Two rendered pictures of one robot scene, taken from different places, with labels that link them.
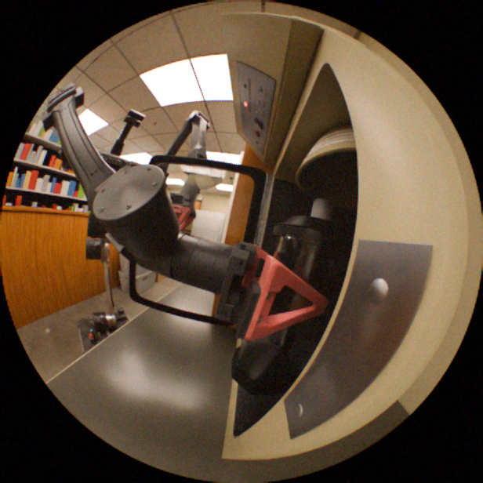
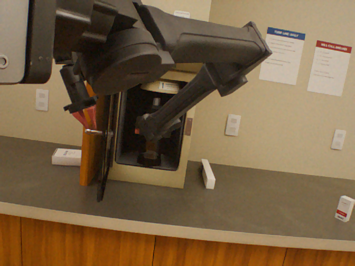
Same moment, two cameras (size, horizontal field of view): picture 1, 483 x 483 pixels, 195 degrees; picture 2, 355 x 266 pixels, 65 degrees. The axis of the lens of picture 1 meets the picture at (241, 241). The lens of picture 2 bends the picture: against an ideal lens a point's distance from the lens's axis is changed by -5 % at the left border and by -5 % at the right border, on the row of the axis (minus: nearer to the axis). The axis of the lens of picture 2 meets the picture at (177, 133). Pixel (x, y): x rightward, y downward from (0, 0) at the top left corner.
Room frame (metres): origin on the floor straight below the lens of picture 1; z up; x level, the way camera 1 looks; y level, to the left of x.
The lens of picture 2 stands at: (0.16, 1.07, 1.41)
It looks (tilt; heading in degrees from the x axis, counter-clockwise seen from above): 12 degrees down; 265
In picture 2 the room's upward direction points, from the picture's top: 8 degrees clockwise
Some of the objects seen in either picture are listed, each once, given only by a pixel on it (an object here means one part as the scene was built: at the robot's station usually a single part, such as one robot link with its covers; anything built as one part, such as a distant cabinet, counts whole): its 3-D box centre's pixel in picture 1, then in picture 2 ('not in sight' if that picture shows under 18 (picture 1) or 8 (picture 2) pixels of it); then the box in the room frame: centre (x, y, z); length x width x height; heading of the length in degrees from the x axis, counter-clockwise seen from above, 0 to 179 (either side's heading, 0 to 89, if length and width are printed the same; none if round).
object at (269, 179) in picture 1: (254, 254); (113, 119); (0.31, -0.03, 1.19); 0.03 x 0.02 x 0.39; 178
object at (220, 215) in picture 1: (186, 241); (108, 128); (0.30, 0.13, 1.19); 0.30 x 0.01 x 0.40; 94
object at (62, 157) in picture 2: not in sight; (72, 157); (0.51, -0.20, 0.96); 0.16 x 0.12 x 0.04; 10
